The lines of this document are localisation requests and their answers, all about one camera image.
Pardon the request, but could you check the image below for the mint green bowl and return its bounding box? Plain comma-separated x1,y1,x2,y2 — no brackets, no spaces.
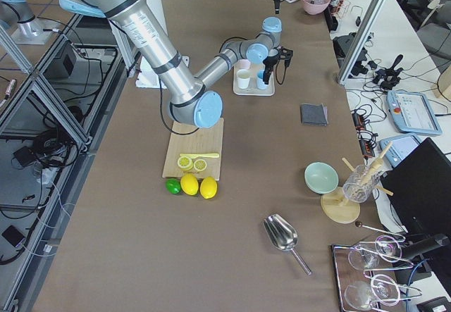
304,162,339,194

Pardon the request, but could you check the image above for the pale yellow white cup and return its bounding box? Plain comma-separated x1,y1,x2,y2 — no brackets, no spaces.
236,69,251,89

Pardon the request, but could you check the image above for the light blue cup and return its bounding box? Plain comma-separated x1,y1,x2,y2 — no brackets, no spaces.
256,70,268,90

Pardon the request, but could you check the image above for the dark grey folded cloth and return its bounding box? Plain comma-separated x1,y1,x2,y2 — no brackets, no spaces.
300,104,328,126

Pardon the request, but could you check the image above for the pink cup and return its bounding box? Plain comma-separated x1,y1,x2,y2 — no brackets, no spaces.
236,59,252,70

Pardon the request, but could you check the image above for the chrome wine glass rack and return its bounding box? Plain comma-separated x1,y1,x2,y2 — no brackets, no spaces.
330,244,422,311

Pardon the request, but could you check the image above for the black monitor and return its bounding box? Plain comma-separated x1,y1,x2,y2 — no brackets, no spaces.
381,138,450,236

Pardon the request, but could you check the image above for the yellow plastic knife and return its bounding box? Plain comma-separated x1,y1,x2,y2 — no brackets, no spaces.
179,153,220,158

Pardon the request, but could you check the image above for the wooden cutting board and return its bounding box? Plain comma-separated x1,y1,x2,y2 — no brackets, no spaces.
162,118,224,181

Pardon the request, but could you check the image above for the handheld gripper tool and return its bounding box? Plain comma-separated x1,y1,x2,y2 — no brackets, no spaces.
373,54,404,90

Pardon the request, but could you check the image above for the blue teach pendant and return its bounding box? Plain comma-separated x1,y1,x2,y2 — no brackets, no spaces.
386,90,443,136
379,133,421,168

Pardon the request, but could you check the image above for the clear textured glass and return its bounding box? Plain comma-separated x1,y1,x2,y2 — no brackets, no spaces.
342,165,382,203

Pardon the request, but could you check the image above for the shiny metal scoop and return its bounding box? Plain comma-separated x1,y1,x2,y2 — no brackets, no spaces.
263,213,312,275

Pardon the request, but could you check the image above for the whole yellow lemon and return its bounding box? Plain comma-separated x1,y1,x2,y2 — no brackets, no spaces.
180,174,199,196

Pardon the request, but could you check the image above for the cream rabbit tray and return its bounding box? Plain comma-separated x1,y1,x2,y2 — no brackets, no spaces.
233,63,275,96

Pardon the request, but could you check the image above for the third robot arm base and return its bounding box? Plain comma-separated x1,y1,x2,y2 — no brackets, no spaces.
1,0,51,45

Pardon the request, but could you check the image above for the wine glass on rack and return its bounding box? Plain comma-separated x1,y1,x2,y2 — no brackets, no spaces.
348,235,402,270

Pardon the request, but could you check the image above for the wooden stand round base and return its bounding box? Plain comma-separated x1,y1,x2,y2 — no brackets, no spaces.
321,187,360,224

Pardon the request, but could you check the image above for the aluminium frame post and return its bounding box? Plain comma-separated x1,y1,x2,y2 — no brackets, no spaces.
337,0,385,87

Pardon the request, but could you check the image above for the green lime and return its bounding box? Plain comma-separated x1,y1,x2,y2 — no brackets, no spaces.
165,178,182,194

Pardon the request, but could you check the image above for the pink bowl with ice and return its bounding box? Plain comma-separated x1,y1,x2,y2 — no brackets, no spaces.
301,0,330,15

